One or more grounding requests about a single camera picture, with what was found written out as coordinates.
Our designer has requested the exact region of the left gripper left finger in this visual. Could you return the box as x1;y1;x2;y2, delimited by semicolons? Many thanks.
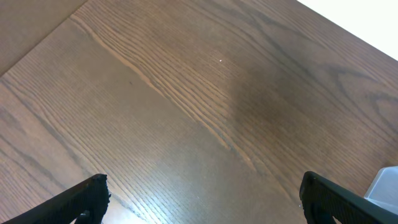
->
4;174;111;224

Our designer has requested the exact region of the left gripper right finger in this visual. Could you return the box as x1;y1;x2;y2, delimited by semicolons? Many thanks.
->
299;171;397;224

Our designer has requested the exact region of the clear plastic storage bin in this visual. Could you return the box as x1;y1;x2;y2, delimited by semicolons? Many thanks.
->
364;166;398;214

